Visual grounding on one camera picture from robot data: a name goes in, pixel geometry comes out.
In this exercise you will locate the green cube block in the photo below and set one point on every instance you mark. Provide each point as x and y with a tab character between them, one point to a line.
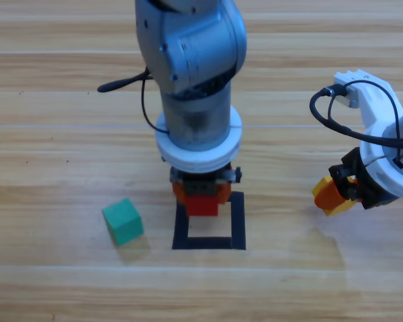
122	219

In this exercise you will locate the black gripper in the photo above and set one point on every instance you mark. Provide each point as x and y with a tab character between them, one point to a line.
199	187
372	191

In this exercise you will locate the black tape square outline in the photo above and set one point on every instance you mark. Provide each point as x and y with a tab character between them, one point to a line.
238	221

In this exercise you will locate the red cube block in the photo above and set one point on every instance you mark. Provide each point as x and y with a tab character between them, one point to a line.
201	206

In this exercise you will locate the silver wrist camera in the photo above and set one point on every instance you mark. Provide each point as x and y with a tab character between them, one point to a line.
351	100

